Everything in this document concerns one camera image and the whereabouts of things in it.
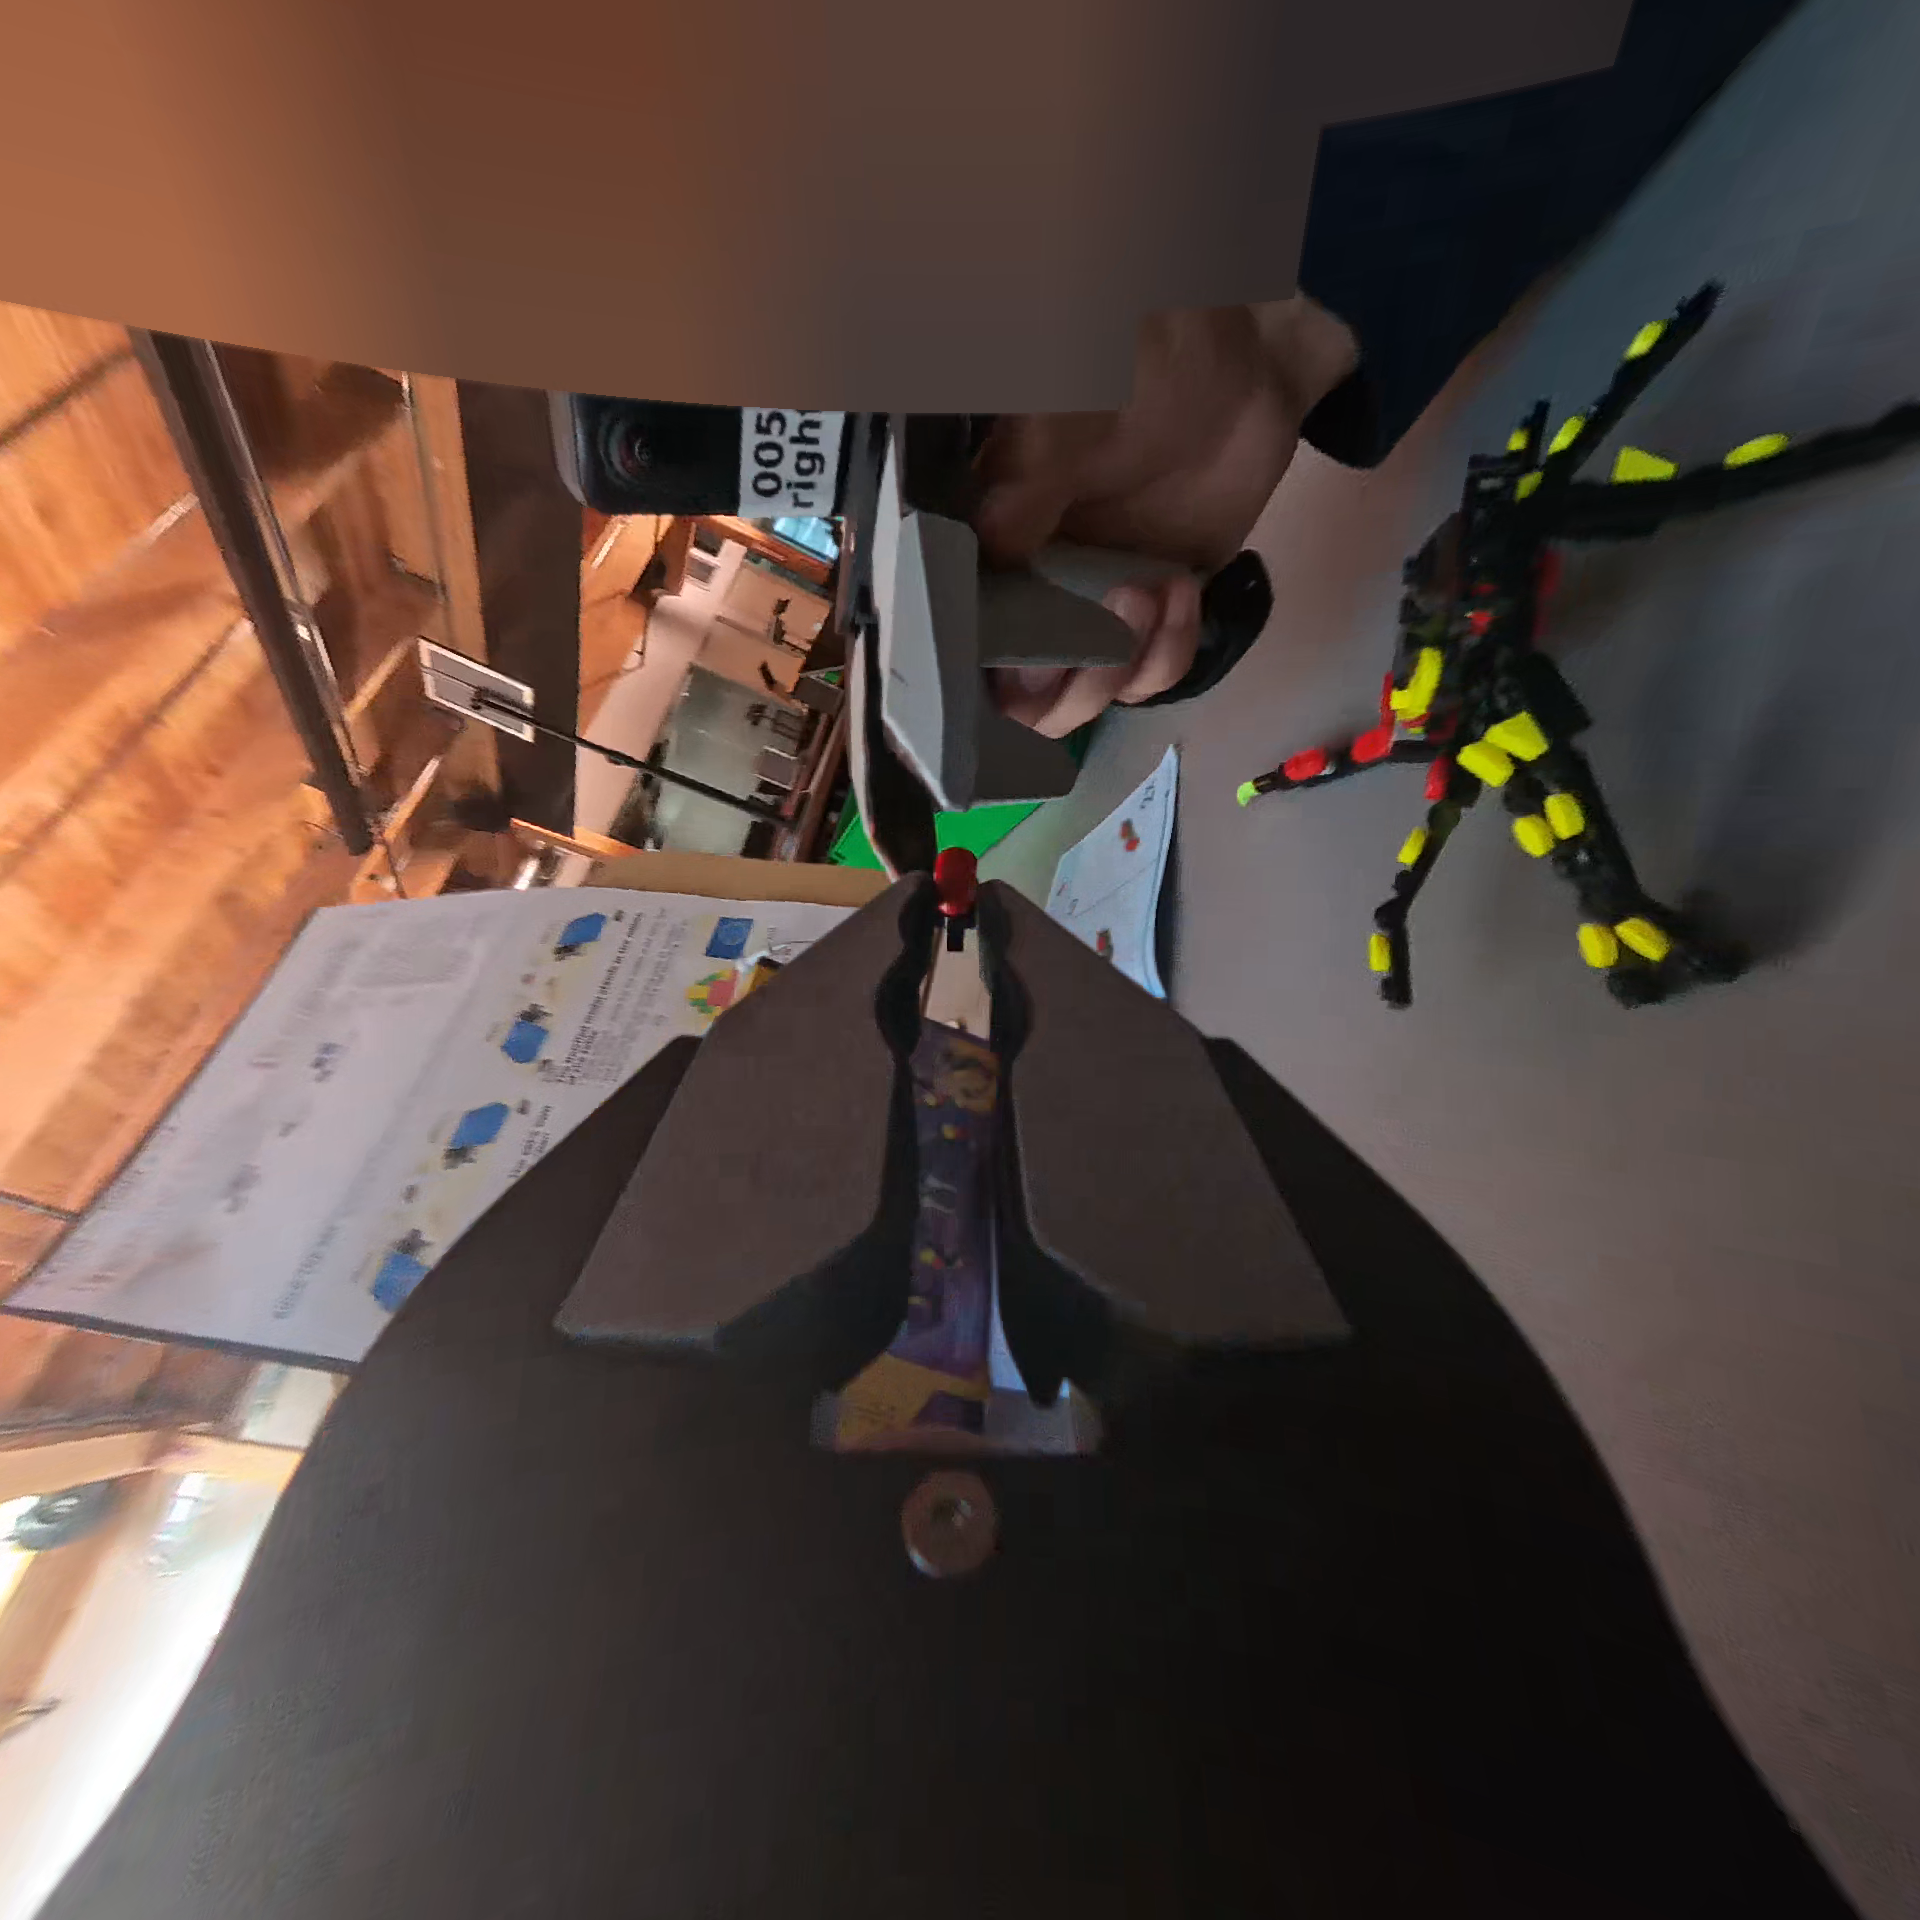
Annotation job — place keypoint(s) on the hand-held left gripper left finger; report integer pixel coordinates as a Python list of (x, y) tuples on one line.
[(751, 1171)]

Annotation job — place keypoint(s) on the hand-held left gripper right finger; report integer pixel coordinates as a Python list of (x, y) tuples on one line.
[(1156, 1185)]

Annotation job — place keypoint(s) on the green plastic bin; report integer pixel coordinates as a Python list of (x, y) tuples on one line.
[(974, 826)]

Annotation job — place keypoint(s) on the black yellow lego creature model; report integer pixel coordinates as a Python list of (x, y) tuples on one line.
[(1500, 733)]

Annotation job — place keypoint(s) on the person's right forearm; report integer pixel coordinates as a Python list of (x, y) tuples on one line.
[(1471, 225)]

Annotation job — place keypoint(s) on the printed instruction sheet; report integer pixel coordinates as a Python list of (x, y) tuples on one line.
[(376, 1078)]

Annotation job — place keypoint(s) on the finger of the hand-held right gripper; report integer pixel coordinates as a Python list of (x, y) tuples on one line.
[(932, 660), (893, 796)]

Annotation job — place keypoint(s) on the red rounded lego piece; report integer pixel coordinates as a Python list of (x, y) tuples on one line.
[(956, 874)]

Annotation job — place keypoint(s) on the purple yellow lego box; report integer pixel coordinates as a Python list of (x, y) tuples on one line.
[(955, 1201)]

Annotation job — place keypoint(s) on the lego instruction booklet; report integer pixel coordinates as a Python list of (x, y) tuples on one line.
[(1118, 868)]

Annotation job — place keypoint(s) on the person's right hand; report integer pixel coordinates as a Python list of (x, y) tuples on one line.
[(1184, 450)]

